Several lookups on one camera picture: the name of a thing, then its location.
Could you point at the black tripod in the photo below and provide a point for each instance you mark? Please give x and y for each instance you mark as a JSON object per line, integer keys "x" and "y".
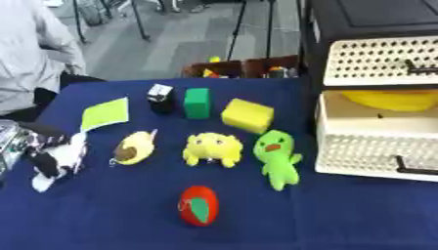
{"x": 235, "y": 29}

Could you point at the yellow-green flat sheet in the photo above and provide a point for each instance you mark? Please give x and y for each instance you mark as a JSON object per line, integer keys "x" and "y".
{"x": 105, "y": 114}

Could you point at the closed pale pierced drawer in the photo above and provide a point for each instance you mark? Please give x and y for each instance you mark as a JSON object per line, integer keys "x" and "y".
{"x": 370, "y": 62}

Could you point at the black cabinet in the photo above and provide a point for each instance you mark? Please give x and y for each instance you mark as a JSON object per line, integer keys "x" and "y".
{"x": 370, "y": 18}

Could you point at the open pale pierced drawer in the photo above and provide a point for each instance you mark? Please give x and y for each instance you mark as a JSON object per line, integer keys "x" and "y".
{"x": 365, "y": 146}

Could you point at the green rectangular block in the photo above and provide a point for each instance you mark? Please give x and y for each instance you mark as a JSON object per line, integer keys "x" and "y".
{"x": 197, "y": 103}

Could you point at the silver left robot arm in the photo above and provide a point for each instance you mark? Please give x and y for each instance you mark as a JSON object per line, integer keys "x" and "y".
{"x": 10, "y": 143}

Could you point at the avocado soft toy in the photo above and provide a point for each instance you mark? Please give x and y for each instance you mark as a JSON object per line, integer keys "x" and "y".
{"x": 136, "y": 148}

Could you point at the person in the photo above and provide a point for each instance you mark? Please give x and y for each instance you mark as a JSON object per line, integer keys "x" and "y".
{"x": 23, "y": 55}

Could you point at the yellow frog soft toy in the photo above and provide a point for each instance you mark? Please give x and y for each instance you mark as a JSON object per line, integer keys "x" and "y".
{"x": 213, "y": 148}

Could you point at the brown box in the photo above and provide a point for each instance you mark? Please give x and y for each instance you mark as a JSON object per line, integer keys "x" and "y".
{"x": 274, "y": 66}
{"x": 219, "y": 69}

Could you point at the yellow sponge block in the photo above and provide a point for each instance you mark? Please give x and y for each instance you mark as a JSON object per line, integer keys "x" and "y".
{"x": 247, "y": 115}

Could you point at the green duck soft toy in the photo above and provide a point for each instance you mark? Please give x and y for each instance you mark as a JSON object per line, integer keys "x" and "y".
{"x": 278, "y": 156}

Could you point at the black chair legs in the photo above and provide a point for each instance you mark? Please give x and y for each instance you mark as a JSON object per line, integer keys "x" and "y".
{"x": 137, "y": 19}

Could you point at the black and white cube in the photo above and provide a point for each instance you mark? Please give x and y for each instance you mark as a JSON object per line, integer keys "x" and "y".
{"x": 161, "y": 99}

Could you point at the red tomato soft toy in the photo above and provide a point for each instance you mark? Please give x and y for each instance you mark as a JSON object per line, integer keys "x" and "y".
{"x": 199, "y": 206}

